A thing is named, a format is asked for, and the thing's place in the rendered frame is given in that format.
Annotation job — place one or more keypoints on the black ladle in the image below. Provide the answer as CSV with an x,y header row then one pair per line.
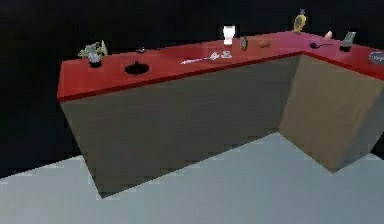
x,y
318,44

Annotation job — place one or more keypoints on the pale pink egg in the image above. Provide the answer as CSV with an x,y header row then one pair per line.
x,y
328,35

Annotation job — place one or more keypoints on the white cup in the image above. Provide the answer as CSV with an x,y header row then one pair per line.
x,y
226,54

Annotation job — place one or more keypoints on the dark green pepper shaker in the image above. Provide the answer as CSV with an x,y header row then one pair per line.
x,y
244,43

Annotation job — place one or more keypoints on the brown potato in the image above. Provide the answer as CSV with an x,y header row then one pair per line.
x,y
264,43

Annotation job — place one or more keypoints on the small black lid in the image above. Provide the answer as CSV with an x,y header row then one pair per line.
x,y
140,50

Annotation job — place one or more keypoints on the yellow spray bottle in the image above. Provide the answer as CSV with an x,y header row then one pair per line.
x,y
299,21

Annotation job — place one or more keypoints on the red-topped brown counter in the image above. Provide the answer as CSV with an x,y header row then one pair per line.
x,y
186,110

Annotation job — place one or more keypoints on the potted pale green house plant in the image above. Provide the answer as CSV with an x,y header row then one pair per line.
x,y
93,53

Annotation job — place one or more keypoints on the grey metal dish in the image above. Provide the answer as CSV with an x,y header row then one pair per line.
x,y
377,57

